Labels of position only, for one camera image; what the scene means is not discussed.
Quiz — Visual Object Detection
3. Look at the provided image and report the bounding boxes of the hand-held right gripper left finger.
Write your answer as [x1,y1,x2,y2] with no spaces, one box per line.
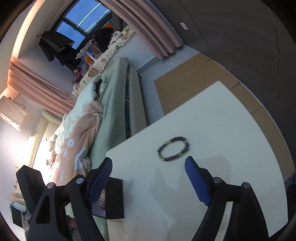
[24,157,113,241]

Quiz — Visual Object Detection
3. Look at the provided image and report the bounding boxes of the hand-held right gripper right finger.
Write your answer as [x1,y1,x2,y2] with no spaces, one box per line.
[184,156,270,241]

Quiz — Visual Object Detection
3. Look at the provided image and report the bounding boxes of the black gift box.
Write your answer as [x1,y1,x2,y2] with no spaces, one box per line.
[91,177,125,219]

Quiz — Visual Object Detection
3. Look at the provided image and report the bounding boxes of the dark green beaded bracelet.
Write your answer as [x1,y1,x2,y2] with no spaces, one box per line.
[157,137,189,162]

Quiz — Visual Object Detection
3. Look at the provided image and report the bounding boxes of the person's left hand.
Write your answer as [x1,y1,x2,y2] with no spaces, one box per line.
[67,215,79,237]

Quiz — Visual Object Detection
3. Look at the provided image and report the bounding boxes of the cream plush toy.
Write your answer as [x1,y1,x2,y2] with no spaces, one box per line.
[45,134,57,167]

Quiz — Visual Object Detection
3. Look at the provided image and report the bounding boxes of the pink flowered blanket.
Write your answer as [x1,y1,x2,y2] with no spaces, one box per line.
[50,101,103,186]

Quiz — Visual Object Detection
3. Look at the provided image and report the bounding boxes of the cream headboard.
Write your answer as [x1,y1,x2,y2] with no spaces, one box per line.
[32,110,63,167]

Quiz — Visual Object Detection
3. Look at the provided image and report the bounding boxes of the white table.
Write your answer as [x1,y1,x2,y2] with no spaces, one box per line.
[105,80,289,241]

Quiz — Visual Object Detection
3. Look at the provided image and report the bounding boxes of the green bed sheet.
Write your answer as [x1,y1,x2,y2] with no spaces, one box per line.
[89,57,131,241]

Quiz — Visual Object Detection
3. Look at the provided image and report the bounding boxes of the white air conditioner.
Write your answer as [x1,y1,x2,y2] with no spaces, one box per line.
[0,95,30,131]

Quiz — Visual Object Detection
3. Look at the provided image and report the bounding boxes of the grey bed base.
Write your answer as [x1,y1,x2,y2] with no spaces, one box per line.
[128,67,148,137]

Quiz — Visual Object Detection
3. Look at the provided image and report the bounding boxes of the pink curtain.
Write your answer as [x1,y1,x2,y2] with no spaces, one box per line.
[99,0,184,60]
[8,57,77,116]

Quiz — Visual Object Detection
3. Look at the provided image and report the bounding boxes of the plush toys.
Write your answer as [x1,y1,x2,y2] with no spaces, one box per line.
[72,65,85,84]

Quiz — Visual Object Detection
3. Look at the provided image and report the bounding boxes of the printed window seat cushion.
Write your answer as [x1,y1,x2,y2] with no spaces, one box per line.
[72,25,134,98]

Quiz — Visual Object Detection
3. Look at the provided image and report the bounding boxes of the white desk lamp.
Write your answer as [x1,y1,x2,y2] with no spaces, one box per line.
[77,39,96,58]

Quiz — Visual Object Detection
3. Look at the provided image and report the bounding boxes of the hanging dark clothes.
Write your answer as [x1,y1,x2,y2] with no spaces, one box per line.
[38,30,80,66]

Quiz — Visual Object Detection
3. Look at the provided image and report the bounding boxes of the black bag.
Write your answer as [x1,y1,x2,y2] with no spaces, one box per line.
[95,28,114,51]

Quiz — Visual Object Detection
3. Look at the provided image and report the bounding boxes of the dark framed window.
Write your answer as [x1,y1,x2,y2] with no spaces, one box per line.
[54,0,114,50]

